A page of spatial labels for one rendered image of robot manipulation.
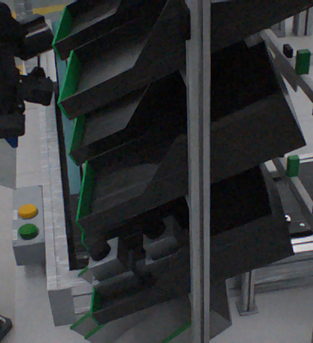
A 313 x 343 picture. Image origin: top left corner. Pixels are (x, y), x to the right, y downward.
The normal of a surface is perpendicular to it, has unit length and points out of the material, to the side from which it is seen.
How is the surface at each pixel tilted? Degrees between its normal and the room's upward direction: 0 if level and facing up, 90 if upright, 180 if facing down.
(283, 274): 90
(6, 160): 0
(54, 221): 0
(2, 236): 0
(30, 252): 90
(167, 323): 45
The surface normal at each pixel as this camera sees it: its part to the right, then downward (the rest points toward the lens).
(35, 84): 0.29, -0.80
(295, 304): -0.05, -0.81
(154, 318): -0.74, -0.55
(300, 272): 0.17, 0.56
